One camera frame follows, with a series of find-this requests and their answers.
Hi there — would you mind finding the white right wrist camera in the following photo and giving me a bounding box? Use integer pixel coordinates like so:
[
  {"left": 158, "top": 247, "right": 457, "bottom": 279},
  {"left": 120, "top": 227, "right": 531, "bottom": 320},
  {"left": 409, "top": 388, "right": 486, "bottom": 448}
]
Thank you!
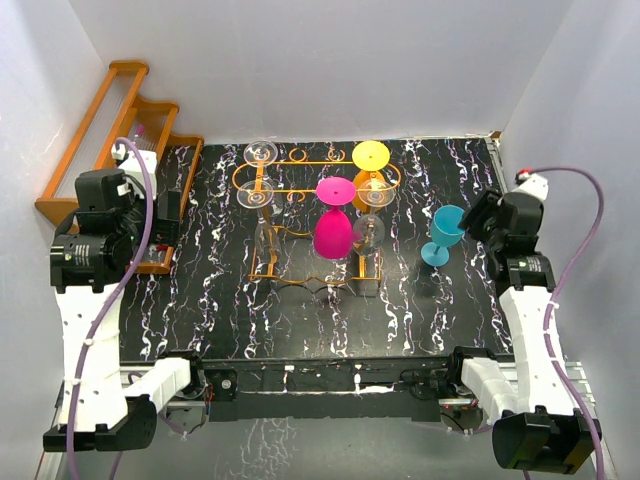
[{"left": 513, "top": 169, "right": 549, "bottom": 202}]

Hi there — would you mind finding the yellow plastic wine glass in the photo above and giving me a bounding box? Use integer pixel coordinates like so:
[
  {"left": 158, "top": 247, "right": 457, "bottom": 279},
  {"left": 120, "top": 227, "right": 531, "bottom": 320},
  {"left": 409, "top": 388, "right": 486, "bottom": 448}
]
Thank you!
[{"left": 352, "top": 140, "right": 395, "bottom": 213}]

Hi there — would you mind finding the orange wooden shelf rack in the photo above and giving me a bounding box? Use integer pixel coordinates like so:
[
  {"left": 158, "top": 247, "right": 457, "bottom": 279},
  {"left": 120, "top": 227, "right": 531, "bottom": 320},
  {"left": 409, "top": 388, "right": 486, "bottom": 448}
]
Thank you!
[{"left": 34, "top": 60, "right": 205, "bottom": 275}]

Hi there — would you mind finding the short clear glass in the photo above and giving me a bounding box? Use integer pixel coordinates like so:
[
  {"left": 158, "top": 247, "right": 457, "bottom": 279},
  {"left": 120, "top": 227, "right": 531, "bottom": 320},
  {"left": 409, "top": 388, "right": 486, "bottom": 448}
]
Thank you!
[{"left": 352, "top": 178, "right": 395, "bottom": 257}]

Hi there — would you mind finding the tall clear wine glass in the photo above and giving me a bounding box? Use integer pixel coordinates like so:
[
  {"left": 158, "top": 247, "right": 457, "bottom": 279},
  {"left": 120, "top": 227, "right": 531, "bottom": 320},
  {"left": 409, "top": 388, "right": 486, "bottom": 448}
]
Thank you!
[{"left": 243, "top": 140, "right": 284, "bottom": 217}]

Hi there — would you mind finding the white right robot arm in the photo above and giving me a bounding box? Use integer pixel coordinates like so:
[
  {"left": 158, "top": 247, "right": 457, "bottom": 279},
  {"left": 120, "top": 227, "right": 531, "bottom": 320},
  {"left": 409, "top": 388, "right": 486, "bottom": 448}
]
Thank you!
[{"left": 445, "top": 190, "right": 602, "bottom": 475}]

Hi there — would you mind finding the pink plastic wine glass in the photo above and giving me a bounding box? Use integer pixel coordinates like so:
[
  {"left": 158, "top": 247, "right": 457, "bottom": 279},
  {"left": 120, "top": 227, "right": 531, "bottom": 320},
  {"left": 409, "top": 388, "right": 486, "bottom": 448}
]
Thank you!
[{"left": 313, "top": 176, "right": 356, "bottom": 260}]

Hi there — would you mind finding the blue plastic wine glass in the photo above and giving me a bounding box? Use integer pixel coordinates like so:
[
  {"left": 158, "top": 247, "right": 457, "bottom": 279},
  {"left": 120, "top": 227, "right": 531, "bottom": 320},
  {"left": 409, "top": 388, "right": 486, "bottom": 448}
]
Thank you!
[{"left": 420, "top": 205, "right": 464, "bottom": 267}]

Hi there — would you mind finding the gold wire wine glass rack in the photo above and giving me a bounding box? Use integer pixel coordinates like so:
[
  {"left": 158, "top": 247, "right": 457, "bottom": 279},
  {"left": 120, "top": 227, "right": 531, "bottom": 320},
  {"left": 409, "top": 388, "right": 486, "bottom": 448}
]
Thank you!
[{"left": 236, "top": 147, "right": 402, "bottom": 287}]

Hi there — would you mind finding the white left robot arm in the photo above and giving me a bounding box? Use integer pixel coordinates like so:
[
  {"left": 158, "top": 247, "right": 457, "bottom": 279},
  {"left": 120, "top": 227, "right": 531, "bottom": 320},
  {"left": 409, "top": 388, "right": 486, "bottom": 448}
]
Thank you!
[{"left": 43, "top": 169, "right": 207, "bottom": 452}]

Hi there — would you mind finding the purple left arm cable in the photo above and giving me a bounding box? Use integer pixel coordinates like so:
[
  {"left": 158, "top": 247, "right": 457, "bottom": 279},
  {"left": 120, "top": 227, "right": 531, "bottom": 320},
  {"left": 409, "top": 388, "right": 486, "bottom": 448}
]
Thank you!
[{"left": 62, "top": 137, "right": 201, "bottom": 480}]

